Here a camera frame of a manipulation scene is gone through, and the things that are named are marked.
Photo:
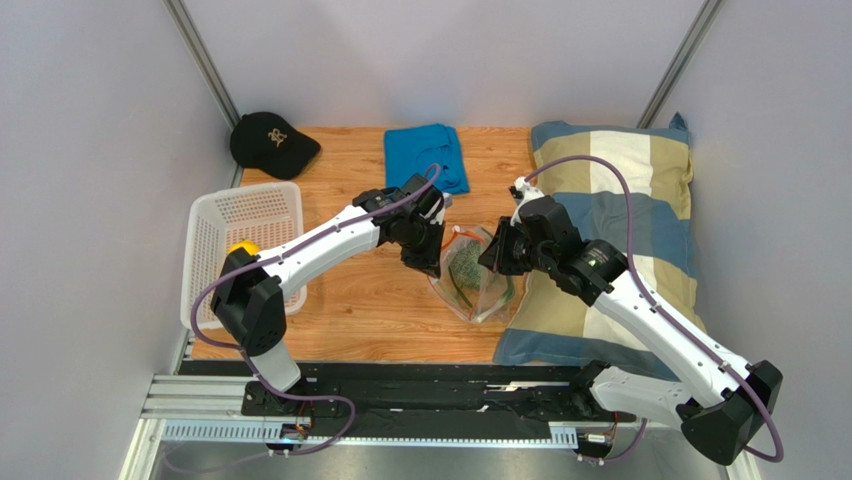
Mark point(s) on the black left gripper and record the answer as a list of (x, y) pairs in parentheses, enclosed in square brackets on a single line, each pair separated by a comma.
[(430, 261)]

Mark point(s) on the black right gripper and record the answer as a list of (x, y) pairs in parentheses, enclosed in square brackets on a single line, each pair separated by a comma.
[(501, 248)]

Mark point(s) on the clear zip top bag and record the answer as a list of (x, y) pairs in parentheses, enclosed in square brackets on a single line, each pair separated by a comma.
[(472, 292)]

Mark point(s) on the yellow fake pear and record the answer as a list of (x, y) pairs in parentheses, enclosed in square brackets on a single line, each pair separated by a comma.
[(248, 246)]

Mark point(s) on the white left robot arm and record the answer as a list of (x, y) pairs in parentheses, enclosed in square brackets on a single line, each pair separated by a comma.
[(249, 297)]

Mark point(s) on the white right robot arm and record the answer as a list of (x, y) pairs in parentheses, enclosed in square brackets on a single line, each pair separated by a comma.
[(721, 402)]

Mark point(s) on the green netted fake melon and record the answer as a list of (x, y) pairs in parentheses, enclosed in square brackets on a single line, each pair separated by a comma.
[(464, 270)]

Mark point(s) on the folded blue shirt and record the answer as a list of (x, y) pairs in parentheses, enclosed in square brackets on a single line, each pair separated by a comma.
[(412, 151)]

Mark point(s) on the white plastic basket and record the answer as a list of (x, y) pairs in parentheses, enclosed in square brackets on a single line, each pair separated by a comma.
[(268, 215)]

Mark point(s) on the black baseball cap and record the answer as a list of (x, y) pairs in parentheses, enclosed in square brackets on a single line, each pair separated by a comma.
[(267, 142)]

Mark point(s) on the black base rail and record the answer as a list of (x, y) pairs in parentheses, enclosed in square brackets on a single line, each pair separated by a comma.
[(382, 404)]

